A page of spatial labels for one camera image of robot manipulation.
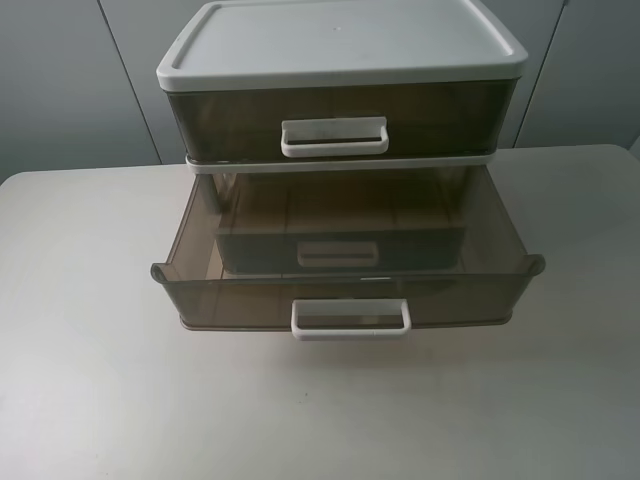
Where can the smoky drawer white handle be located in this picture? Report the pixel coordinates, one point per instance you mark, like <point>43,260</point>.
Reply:
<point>492,271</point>
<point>429,120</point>

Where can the smoky lower drawer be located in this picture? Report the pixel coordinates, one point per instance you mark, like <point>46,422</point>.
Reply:
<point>271,253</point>

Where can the white plastic drawer cabinet frame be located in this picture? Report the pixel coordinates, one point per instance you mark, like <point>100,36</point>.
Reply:
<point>260,45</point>

